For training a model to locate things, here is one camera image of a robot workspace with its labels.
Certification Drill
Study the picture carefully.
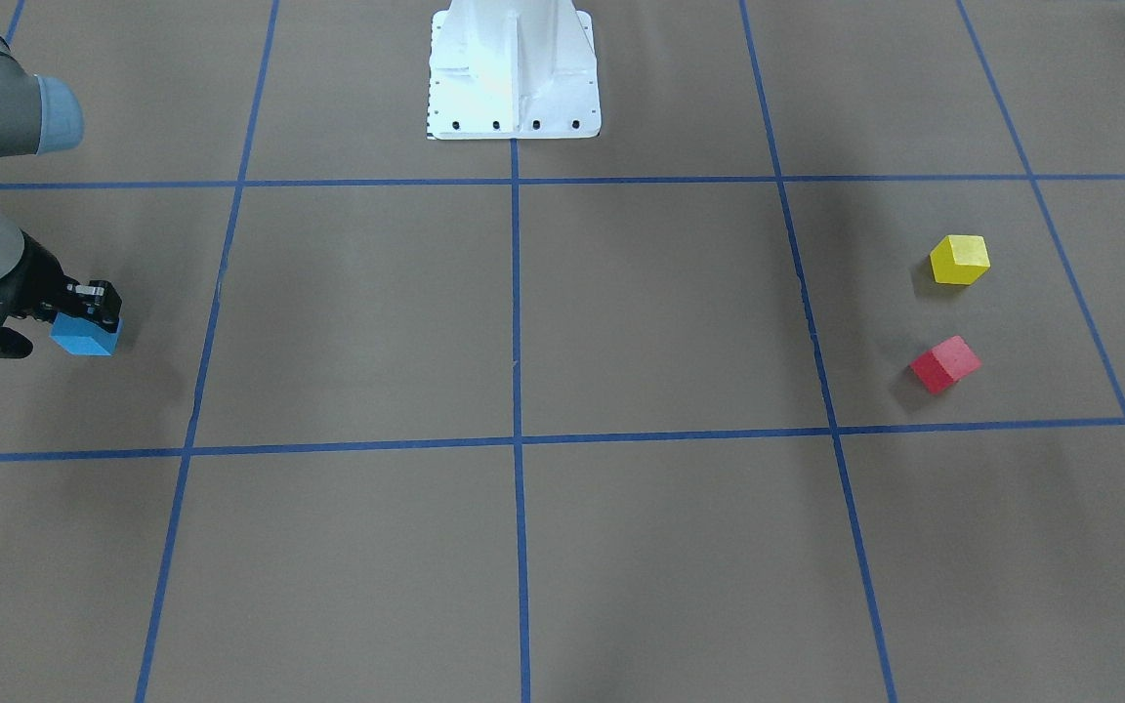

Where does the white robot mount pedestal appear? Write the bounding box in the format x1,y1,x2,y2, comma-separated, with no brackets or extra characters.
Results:
426,1,603,139

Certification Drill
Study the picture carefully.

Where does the brown paper table cover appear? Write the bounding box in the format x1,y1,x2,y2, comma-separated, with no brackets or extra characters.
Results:
0,1,1125,702

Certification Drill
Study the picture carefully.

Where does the yellow block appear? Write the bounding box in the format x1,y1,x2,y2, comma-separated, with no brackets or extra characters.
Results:
929,234,991,286

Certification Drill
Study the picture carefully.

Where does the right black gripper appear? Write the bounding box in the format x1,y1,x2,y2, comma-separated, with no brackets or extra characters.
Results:
0,235,122,360

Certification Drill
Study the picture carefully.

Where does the blue block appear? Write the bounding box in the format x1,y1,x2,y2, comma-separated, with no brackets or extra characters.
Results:
50,314,122,357

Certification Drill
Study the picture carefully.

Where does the red block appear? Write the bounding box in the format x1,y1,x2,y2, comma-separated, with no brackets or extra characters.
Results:
909,335,982,394

